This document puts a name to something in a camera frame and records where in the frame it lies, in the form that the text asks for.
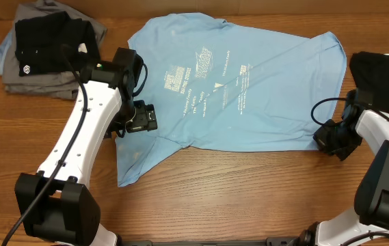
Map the light blue t-shirt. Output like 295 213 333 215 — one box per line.
116 13 347 187

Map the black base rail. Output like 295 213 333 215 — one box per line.
116 236 313 246

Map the light blue folded garment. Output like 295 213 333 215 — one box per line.
0 30 12 76

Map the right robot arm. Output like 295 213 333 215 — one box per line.
290 89 389 246

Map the black folded shirt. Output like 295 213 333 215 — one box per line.
15 12 100 77

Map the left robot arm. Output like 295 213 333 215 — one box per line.
3 48 158 245

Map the grey folded garment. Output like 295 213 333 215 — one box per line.
1 0 107 100

